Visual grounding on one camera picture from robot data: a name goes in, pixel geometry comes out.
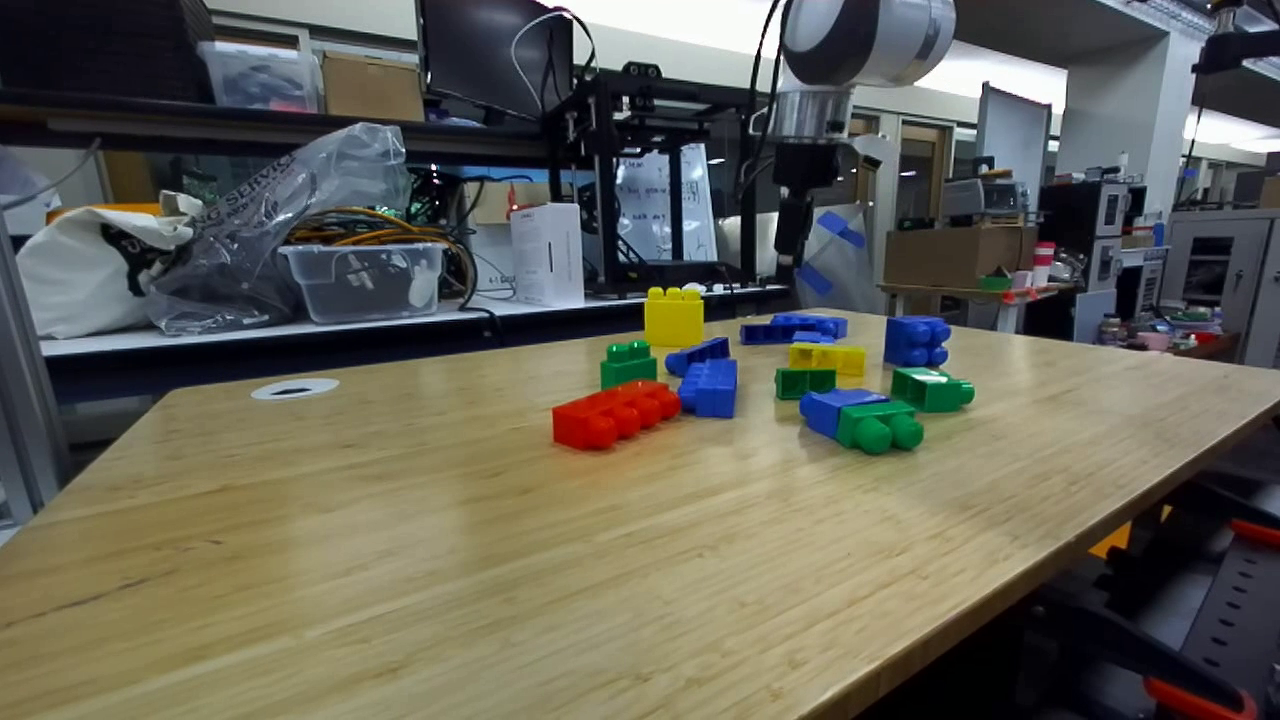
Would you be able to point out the aluminium extrusion post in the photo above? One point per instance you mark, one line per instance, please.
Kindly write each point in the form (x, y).
(22, 402)

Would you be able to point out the white round desk grommet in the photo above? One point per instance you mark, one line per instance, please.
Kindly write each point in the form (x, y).
(265, 389)

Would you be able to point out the blue small toy brick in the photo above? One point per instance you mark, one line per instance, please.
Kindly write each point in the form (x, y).
(825, 411)

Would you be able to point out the white side table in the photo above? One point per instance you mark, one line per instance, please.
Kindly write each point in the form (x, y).
(203, 367)

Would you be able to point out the clear crumpled plastic bag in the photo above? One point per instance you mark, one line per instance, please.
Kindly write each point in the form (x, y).
(265, 225)

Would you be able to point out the yellow tall brick stack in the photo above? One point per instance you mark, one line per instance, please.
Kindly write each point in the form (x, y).
(674, 321)

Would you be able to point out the blue tall stacked toy brick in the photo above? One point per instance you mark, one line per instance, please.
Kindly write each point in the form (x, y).
(916, 343)

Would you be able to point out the white cloth bag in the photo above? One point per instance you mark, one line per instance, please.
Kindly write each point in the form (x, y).
(74, 282)

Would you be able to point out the black computer monitor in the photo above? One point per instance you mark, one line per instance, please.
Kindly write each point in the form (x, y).
(485, 55)

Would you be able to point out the white upright panel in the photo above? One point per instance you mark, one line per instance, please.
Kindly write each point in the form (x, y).
(1017, 142)

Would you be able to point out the yellow square toy brick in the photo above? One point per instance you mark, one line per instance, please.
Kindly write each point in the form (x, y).
(825, 362)

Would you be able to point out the blue long toy brick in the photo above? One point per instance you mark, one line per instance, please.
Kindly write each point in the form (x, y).
(711, 389)
(693, 357)
(764, 334)

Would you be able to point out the black metal frame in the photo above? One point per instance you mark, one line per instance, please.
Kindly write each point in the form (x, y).
(609, 203)

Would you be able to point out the brown cardboard box large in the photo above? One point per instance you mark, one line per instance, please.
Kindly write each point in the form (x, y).
(954, 259)

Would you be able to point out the black wall shelf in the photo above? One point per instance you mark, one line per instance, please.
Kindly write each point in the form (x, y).
(161, 125)

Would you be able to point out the white cardboard box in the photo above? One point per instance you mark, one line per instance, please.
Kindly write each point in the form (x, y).
(546, 252)

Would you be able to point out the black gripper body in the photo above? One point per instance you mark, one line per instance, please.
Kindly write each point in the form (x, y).
(812, 168)

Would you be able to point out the red four-stud toy brick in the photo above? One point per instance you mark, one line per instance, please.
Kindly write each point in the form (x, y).
(614, 416)

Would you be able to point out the blue wide stepped toy brick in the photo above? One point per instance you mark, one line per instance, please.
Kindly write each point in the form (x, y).
(812, 324)

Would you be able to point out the clear plastic container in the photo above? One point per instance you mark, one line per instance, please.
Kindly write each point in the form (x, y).
(262, 77)

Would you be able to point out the black appliance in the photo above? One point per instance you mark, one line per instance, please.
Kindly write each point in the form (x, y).
(1082, 223)

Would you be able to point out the brown cardboard box small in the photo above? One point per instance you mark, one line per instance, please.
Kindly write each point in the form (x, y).
(375, 88)

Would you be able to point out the grey equipment cabinet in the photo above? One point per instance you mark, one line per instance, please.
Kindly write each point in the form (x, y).
(1204, 287)

